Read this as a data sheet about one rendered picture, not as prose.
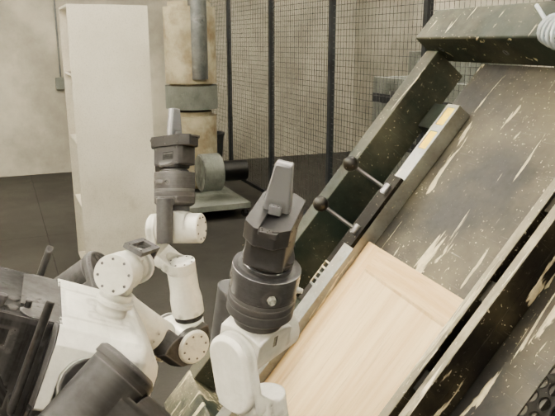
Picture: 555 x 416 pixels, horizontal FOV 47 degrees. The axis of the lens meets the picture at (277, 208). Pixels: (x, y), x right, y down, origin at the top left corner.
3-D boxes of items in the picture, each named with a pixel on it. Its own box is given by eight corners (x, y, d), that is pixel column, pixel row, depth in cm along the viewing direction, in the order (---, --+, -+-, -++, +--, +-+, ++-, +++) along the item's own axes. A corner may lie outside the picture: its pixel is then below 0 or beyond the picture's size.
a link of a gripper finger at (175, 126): (179, 109, 141) (179, 137, 141) (168, 107, 139) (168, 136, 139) (184, 108, 140) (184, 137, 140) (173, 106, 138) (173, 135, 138)
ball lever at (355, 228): (354, 238, 154) (310, 205, 156) (363, 226, 154) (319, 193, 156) (355, 238, 151) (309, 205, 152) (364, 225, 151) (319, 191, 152)
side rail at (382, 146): (219, 385, 182) (188, 368, 177) (451, 75, 183) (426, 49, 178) (225, 396, 176) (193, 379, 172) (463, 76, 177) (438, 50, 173)
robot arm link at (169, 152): (171, 141, 148) (172, 193, 147) (139, 137, 140) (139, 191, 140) (211, 136, 140) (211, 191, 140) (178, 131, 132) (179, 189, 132)
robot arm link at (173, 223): (208, 191, 142) (209, 243, 142) (163, 192, 145) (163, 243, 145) (189, 188, 131) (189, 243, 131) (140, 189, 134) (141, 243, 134)
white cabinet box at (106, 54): (78, 252, 562) (58, 7, 511) (144, 244, 584) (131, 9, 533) (87, 275, 508) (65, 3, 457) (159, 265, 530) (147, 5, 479)
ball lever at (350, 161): (384, 199, 154) (339, 166, 156) (393, 186, 154) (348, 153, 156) (386, 197, 151) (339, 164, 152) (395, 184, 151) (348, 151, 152)
